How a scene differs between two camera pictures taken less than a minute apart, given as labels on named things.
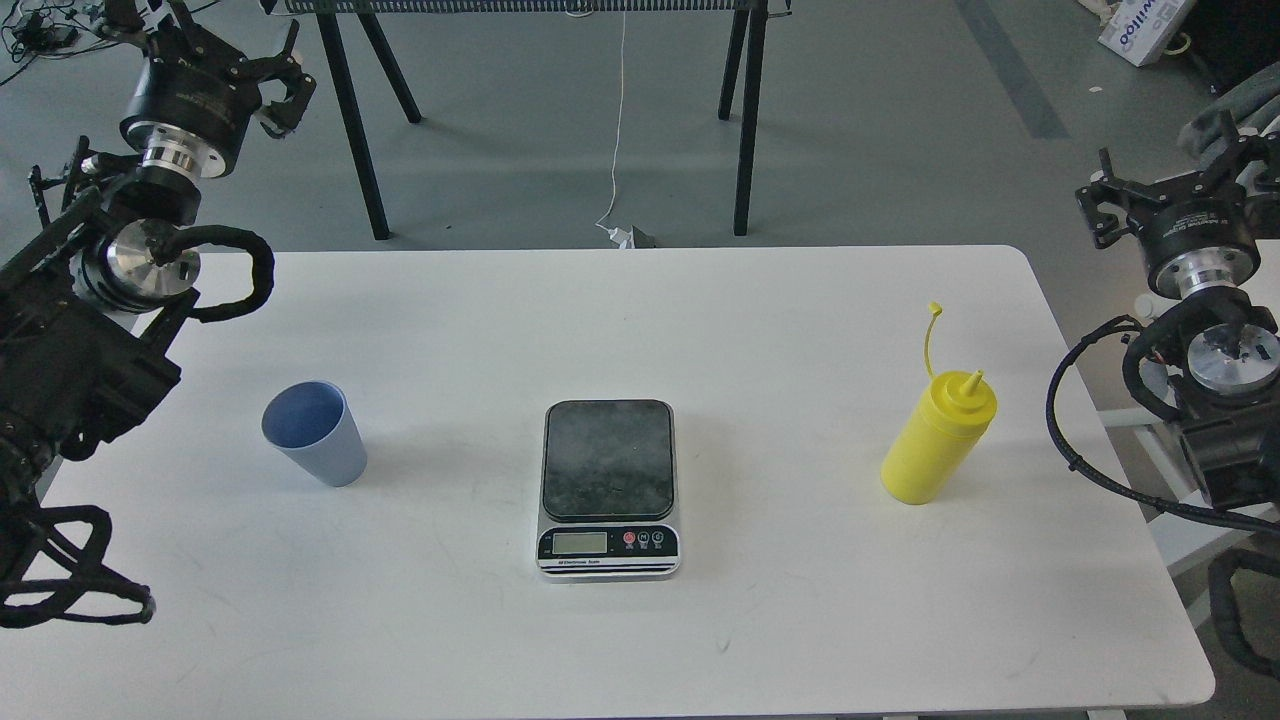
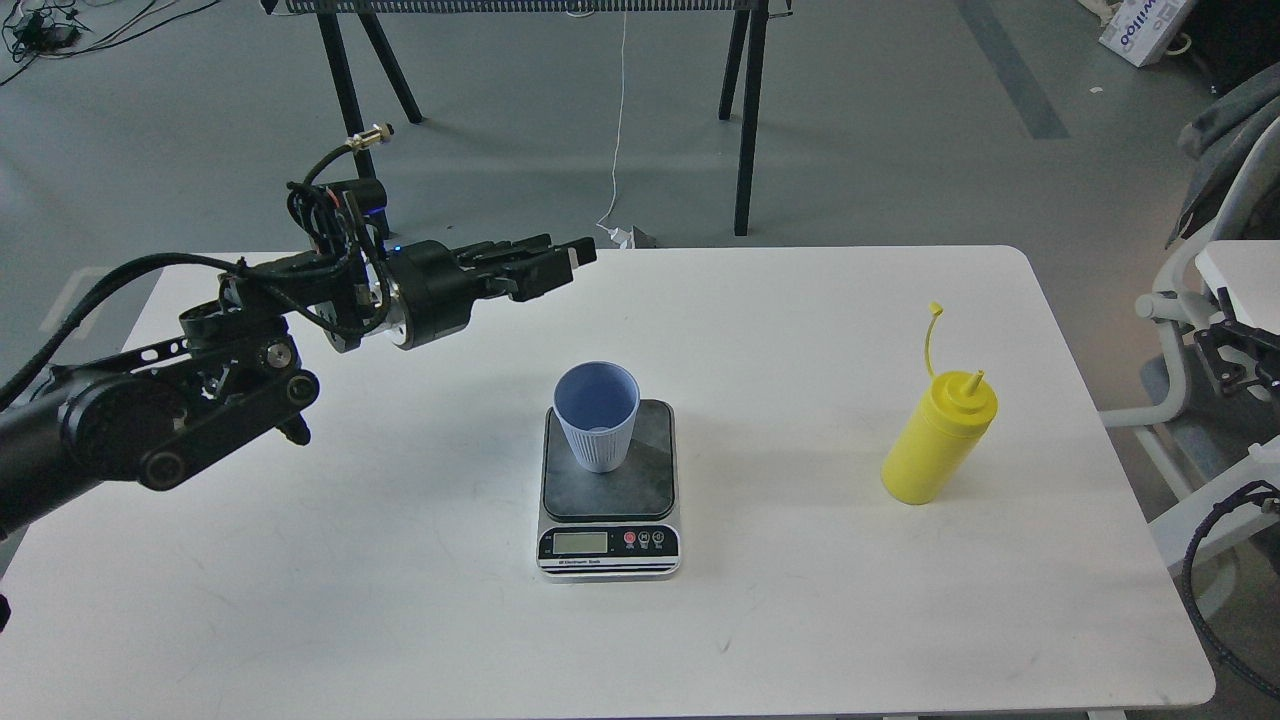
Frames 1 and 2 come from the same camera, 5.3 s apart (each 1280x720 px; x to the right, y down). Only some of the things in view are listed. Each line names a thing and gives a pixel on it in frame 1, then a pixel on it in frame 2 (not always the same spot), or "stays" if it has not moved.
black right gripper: [1203, 238] -> [1238, 354]
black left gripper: [193, 101] -> [437, 292]
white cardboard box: [1140, 30] stays
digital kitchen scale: [608, 509] stays
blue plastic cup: [312, 423] -> [598, 402]
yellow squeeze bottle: [932, 452] stays
